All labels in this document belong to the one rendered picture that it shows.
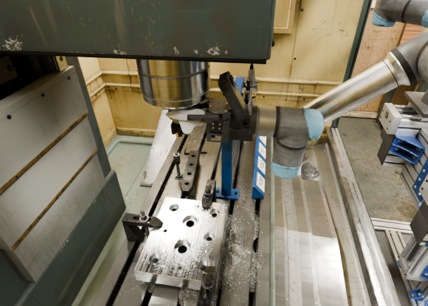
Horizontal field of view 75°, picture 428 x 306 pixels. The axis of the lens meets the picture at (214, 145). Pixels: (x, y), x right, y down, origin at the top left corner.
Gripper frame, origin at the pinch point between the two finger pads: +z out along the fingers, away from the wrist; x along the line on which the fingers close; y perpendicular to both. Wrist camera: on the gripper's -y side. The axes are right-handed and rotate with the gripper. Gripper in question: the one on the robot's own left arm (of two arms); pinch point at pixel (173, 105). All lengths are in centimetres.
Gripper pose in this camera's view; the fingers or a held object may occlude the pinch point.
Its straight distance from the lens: 69.2
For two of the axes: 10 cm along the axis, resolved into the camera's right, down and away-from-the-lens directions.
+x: 0.9, -5.8, 8.1
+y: -0.4, 8.1, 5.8
